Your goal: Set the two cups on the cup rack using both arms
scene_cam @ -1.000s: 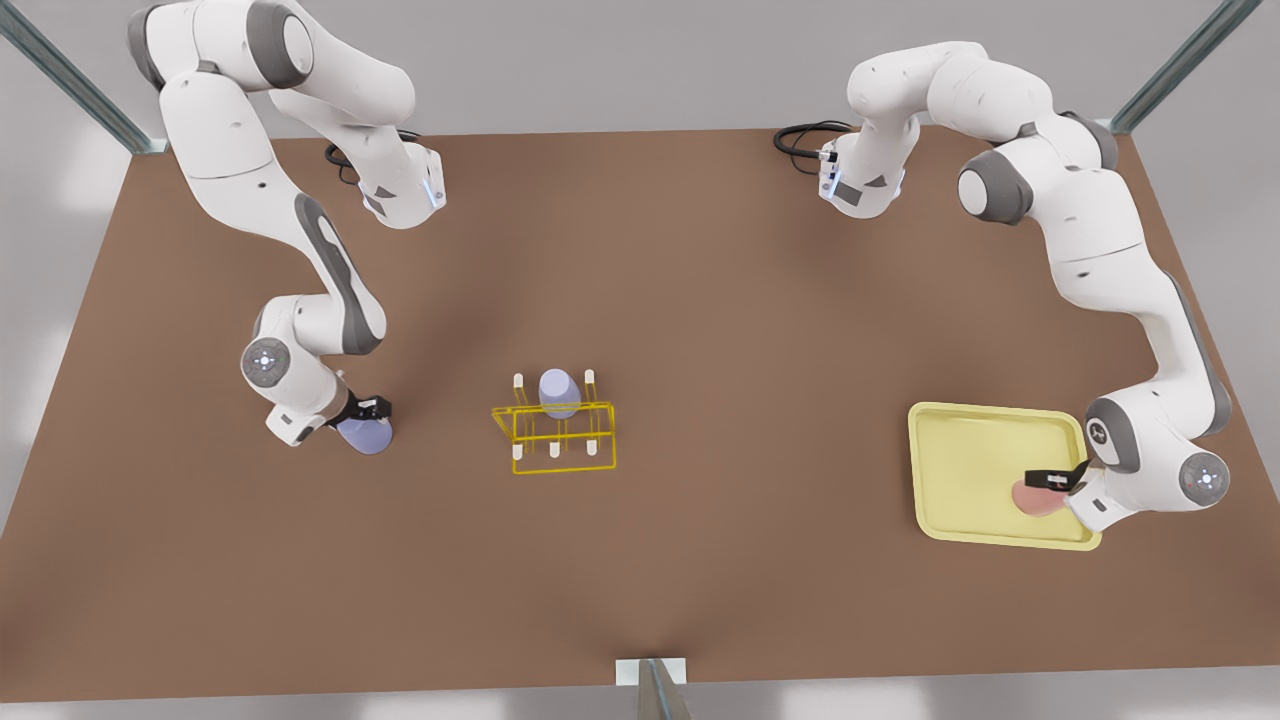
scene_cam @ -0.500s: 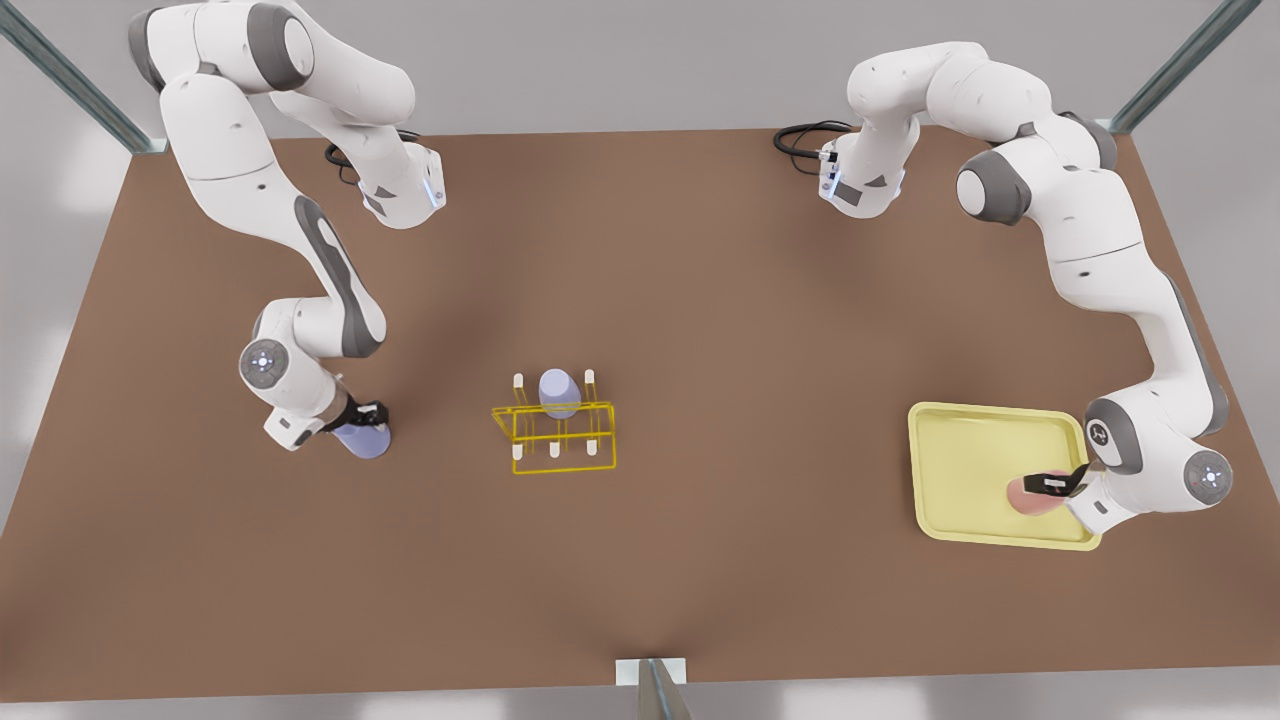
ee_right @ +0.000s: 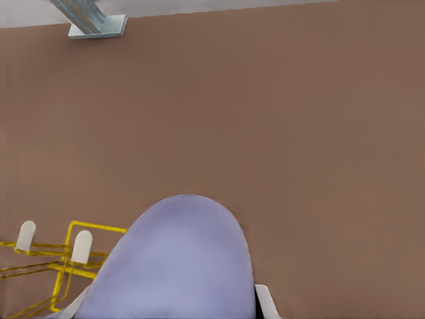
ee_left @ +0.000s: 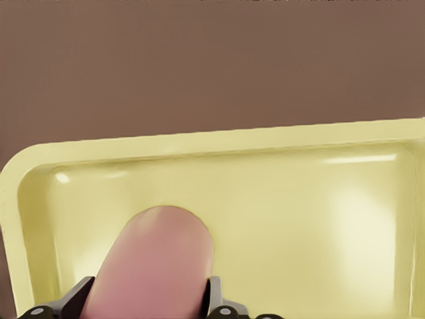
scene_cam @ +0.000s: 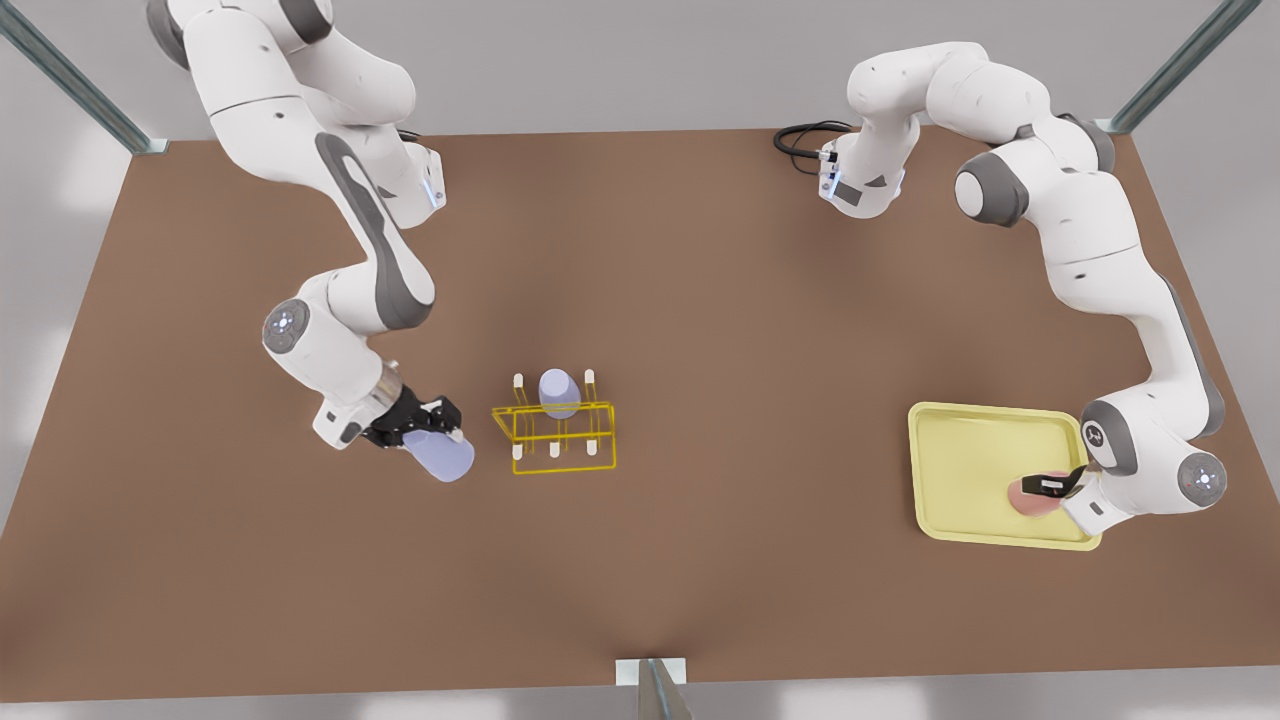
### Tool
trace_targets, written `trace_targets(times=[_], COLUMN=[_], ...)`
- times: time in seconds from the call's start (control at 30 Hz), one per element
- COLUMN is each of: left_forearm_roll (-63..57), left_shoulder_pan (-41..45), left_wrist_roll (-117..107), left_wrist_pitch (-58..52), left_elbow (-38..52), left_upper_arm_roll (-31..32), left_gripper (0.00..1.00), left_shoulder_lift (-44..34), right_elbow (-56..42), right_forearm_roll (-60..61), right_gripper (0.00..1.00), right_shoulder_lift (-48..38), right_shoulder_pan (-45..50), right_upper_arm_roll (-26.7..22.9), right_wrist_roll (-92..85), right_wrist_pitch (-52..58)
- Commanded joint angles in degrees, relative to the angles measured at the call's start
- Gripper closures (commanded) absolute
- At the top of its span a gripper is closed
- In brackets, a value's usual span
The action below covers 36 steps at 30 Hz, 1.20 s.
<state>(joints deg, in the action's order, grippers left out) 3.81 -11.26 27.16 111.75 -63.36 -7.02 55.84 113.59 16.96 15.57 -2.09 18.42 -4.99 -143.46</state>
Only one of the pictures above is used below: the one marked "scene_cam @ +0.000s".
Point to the pink cup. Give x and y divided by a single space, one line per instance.
1035 497

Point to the lavender cup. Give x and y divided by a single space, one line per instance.
559 391
442 455

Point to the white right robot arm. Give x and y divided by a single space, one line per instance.
350 200

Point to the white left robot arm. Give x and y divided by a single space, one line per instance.
1090 220

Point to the pale yellow tray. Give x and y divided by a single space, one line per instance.
975 470

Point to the silver frame post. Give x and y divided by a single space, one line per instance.
70 75
655 690
1180 62

